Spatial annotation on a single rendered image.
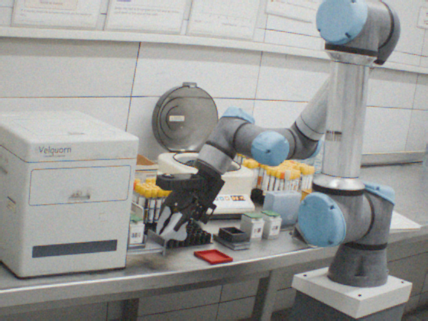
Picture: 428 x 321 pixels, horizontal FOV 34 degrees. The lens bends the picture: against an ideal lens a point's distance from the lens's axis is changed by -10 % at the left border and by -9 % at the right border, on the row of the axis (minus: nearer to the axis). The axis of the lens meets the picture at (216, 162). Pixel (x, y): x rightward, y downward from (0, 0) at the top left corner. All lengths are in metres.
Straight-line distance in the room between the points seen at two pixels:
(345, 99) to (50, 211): 0.64
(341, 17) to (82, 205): 0.65
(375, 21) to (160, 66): 1.02
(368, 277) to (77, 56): 1.08
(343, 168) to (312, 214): 0.11
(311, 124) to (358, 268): 0.36
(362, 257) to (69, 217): 0.65
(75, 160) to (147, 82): 0.89
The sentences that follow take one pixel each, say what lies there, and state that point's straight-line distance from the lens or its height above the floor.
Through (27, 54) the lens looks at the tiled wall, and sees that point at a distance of 2.12.
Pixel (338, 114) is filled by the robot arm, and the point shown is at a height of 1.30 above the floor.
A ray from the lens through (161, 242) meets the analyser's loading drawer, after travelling 1.74.
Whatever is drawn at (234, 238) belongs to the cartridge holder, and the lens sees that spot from 1.92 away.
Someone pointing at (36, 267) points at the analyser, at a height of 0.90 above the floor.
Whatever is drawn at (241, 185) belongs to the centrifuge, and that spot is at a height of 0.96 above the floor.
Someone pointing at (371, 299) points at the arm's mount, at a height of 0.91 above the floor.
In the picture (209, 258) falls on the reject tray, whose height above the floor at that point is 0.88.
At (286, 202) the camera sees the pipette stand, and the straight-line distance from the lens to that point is 2.13.
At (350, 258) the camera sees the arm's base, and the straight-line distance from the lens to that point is 1.68.
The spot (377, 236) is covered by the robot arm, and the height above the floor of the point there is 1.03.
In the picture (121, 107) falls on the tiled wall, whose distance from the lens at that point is 2.33.
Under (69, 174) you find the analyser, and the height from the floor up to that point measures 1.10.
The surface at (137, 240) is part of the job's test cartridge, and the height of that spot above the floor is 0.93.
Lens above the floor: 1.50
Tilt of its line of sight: 13 degrees down
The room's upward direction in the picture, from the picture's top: 9 degrees clockwise
